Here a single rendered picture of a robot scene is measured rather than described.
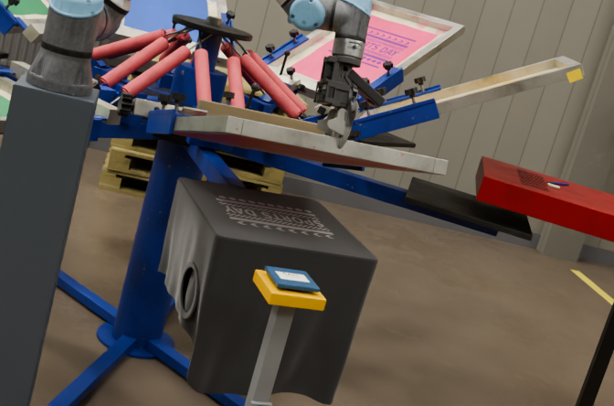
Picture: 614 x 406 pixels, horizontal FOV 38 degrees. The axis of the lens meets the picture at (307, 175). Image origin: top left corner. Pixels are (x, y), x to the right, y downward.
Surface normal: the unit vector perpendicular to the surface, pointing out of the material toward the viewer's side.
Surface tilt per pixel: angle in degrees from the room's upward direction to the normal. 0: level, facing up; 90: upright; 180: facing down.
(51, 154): 90
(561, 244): 90
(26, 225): 90
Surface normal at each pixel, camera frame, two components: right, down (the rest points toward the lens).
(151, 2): 0.40, -0.64
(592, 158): 0.15, 0.26
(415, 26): -0.11, -0.79
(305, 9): -0.08, 0.20
